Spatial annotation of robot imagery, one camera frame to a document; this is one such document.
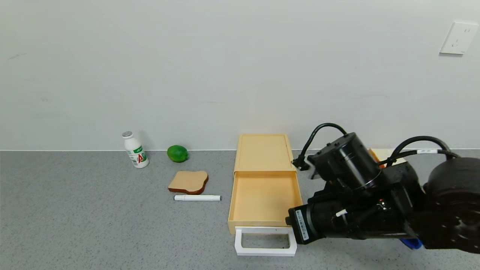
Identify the white wall socket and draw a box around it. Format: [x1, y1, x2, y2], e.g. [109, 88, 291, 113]
[439, 22, 480, 56]

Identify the green lime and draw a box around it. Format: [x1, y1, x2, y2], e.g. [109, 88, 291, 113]
[167, 145, 189, 163]

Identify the blue rolled towel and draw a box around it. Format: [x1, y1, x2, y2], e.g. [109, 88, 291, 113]
[400, 238, 422, 250]

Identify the yellow drawer with white handle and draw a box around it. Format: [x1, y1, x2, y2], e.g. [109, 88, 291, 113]
[228, 171, 303, 257]

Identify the black arm cable white tag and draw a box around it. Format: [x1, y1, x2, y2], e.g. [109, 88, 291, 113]
[379, 136, 460, 165]

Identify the yellow drawer cabinet case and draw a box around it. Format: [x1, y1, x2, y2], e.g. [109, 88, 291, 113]
[234, 134, 297, 175]

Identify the brown toast slice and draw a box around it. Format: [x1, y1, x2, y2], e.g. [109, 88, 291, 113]
[168, 171, 209, 195]

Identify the white marker pen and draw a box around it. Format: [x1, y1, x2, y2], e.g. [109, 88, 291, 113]
[174, 195, 222, 202]

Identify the white bread slice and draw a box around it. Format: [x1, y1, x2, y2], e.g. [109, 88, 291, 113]
[369, 148, 407, 167]

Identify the white milk bottle green label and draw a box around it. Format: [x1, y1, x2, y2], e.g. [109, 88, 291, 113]
[121, 131, 149, 168]

